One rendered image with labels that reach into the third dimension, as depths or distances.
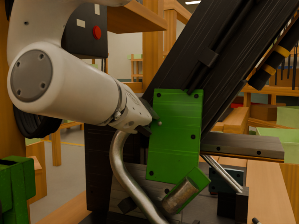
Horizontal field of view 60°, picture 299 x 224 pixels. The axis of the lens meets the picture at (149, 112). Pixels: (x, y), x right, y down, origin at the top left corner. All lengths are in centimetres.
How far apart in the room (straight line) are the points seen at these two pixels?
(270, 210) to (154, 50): 92
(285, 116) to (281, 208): 258
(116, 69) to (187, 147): 1060
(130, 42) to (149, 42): 948
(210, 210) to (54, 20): 68
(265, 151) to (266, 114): 309
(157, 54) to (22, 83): 112
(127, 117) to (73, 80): 15
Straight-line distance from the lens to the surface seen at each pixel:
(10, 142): 63
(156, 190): 61
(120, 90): 41
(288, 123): 344
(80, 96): 32
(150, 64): 141
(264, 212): 89
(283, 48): 76
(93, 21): 69
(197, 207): 87
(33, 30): 39
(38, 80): 31
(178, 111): 58
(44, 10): 38
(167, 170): 58
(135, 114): 44
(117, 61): 1111
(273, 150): 68
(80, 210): 90
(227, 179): 72
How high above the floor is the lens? 130
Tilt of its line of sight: 8 degrees down
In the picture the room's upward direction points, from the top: straight up
